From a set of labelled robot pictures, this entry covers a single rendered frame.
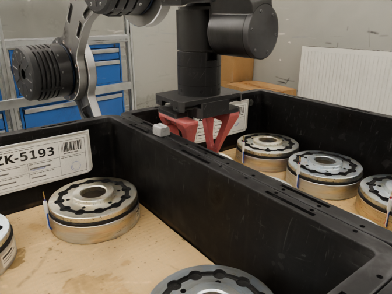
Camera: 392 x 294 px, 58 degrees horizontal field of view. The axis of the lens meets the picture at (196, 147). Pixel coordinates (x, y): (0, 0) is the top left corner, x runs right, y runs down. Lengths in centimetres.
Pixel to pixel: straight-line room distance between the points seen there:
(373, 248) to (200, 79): 29
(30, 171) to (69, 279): 17
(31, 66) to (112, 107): 142
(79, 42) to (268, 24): 87
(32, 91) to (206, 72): 85
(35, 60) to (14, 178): 77
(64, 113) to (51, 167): 193
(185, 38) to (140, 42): 328
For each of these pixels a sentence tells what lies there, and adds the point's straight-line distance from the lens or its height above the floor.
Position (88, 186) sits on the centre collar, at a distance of 45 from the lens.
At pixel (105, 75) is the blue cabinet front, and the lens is 251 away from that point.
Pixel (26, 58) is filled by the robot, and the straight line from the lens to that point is 122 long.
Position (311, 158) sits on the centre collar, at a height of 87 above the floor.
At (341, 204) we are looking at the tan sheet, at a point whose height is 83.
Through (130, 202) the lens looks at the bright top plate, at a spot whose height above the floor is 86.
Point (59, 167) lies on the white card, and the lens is 49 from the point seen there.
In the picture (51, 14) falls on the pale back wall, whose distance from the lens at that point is 327.
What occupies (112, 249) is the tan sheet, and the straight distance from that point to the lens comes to 39.
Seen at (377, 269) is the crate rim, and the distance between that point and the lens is 23.
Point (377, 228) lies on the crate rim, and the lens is 26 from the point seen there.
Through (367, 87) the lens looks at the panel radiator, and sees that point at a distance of 340.
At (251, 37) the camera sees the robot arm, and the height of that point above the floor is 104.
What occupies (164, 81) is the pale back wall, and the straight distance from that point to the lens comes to 396.
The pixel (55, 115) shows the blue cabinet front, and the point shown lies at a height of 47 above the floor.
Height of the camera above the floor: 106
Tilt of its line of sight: 21 degrees down
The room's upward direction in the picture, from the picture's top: straight up
